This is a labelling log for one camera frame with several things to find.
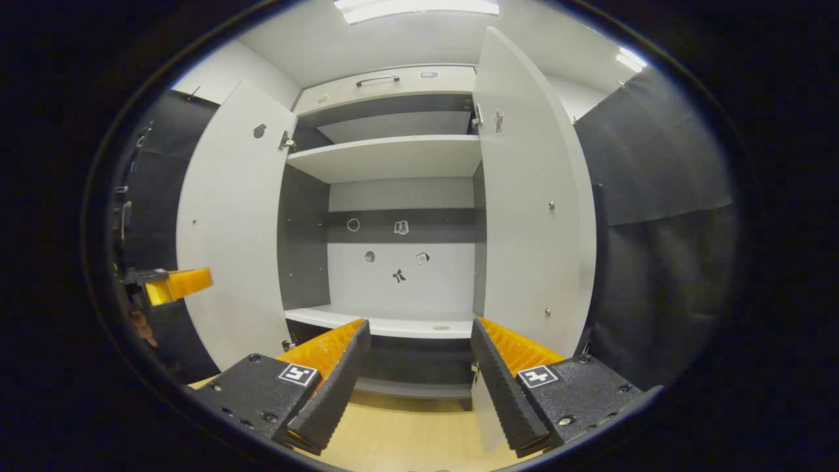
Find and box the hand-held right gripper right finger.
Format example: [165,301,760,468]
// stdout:
[471,318,660,460]

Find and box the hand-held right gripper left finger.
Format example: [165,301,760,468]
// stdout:
[190,319,372,456]

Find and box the beige cabinet door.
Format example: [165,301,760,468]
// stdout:
[176,81,300,374]
[469,26,598,453]

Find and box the beige double-door shoe cabinet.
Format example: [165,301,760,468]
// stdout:
[277,64,487,411]

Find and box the grey cabinet bottom shelf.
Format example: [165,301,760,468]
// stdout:
[353,378,474,400]

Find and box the wide white cabinet shelf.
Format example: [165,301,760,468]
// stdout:
[286,134,483,185]

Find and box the beige cabinet top drawer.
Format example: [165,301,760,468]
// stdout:
[293,64,478,118]

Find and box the black backdrop cloth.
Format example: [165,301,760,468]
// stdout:
[108,88,221,385]
[572,66,739,394]

